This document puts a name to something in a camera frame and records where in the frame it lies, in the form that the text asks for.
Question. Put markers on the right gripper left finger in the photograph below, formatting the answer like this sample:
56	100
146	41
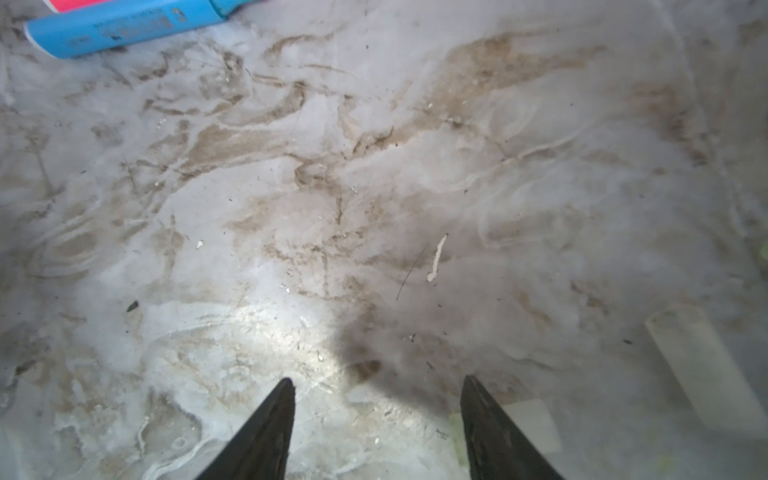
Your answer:
260	449

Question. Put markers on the pink highlighter pen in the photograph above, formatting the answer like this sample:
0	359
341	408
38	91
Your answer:
61	6

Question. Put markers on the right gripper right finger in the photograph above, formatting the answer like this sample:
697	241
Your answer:
496	447

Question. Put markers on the blue highlighter pen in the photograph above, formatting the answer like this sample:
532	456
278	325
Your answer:
111	24

